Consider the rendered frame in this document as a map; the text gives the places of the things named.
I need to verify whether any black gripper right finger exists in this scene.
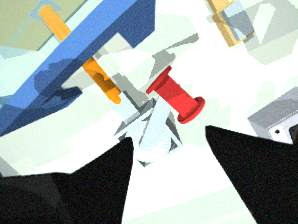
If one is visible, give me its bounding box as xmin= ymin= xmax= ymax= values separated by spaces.
xmin=204 ymin=125 xmax=298 ymax=224

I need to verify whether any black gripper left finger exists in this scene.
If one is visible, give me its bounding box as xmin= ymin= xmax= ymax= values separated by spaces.
xmin=0 ymin=137 xmax=134 ymax=224

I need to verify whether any clear-panelled rack with blue frame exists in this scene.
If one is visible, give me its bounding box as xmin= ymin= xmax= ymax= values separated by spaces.
xmin=0 ymin=0 xmax=103 ymax=109

